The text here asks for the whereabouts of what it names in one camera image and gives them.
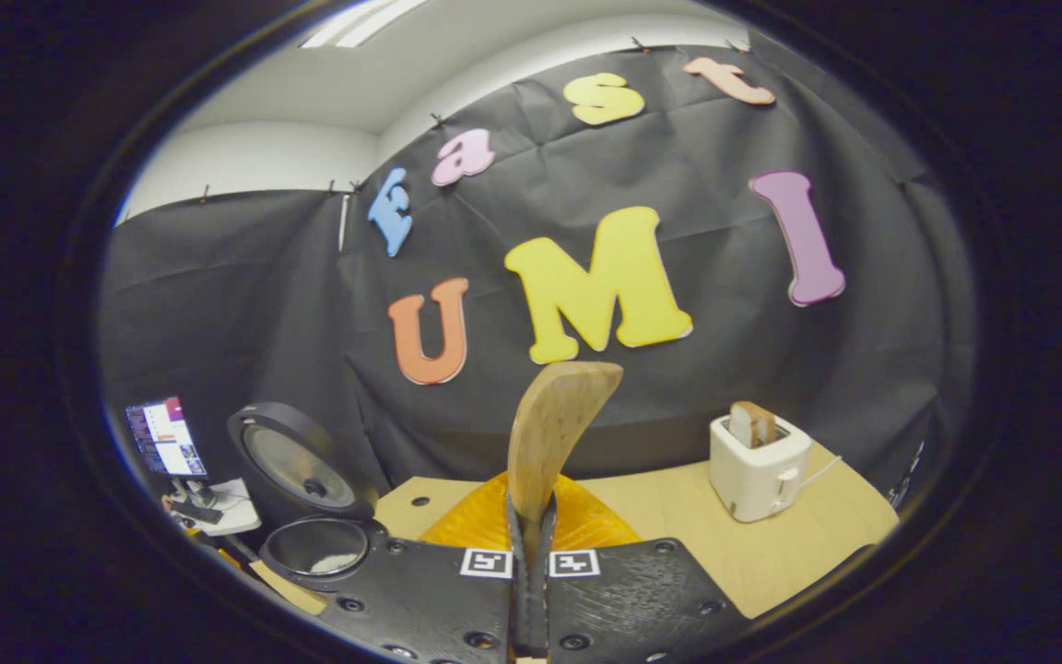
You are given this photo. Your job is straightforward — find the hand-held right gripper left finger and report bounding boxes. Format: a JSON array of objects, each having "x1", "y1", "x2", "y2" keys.
[{"x1": 319, "y1": 472, "x2": 521, "y2": 660}]

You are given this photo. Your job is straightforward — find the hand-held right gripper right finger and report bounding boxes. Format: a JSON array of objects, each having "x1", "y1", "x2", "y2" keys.
[{"x1": 538, "y1": 475, "x2": 753, "y2": 663}]

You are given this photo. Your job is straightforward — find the wooden spoon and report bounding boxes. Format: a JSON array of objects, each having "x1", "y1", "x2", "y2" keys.
[{"x1": 505, "y1": 361, "x2": 625, "y2": 554}]

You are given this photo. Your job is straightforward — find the dark lidded silver rice cooker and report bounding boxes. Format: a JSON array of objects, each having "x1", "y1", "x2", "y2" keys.
[{"x1": 227, "y1": 401, "x2": 390, "y2": 593}]

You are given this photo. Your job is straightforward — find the white toaster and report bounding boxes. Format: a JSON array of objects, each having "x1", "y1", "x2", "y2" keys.
[{"x1": 708, "y1": 412, "x2": 813, "y2": 524}]

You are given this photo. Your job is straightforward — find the toasted bread slice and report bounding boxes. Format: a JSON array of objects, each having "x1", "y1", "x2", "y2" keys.
[{"x1": 729, "y1": 400, "x2": 778, "y2": 450}]

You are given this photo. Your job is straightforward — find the white side desk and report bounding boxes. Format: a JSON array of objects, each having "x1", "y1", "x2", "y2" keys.
[{"x1": 162, "y1": 477, "x2": 263, "y2": 538}]

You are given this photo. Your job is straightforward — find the black backdrop cloth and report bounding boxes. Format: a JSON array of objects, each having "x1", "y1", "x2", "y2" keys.
[{"x1": 98, "y1": 37, "x2": 974, "y2": 517}]

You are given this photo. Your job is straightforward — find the computer monitor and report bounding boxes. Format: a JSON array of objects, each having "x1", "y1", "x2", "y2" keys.
[{"x1": 124, "y1": 397, "x2": 208, "y2": 478}]

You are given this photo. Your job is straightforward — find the ceiling light panel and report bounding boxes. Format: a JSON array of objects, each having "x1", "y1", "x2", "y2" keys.
[{"x1": 299, "y1": 0, "x2": 426, "y2": 49}]

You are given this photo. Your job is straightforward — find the white toaster cable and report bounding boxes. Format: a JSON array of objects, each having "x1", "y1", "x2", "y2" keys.
[{"x1": 798, "y1": 455, "x2": 844, "y2": 490}]

